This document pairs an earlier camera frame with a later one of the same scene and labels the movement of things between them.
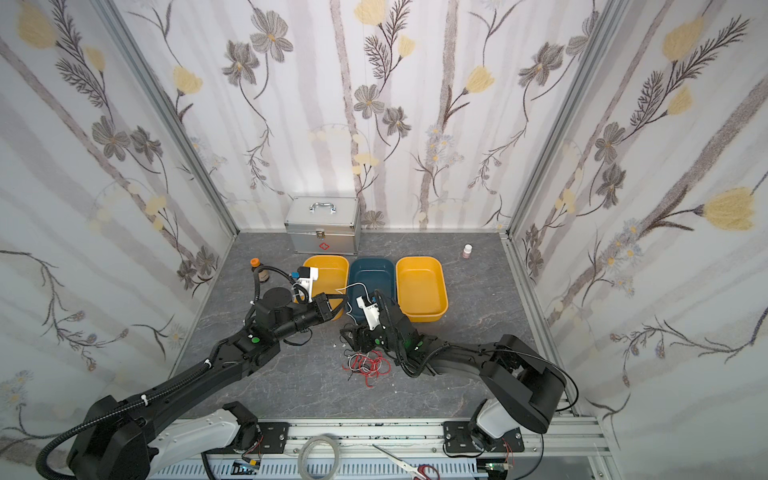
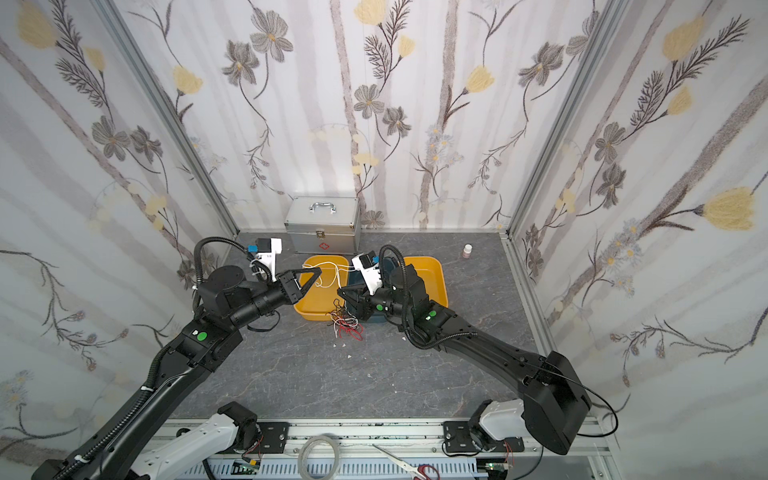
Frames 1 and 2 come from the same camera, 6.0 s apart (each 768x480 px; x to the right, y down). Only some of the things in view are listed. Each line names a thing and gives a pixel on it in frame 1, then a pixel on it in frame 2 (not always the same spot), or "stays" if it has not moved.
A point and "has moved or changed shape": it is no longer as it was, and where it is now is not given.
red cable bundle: [369, 365] has moved or changed shape
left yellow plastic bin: [333, 277] stays
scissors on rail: [428, 471] stays
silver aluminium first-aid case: [325, 225] stays
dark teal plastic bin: [375, 274] stays
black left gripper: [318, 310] → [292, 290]
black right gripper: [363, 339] → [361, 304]
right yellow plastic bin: [421, 288] stays
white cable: [340, 290] has moved or changed shape
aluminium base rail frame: [492, 448] stays
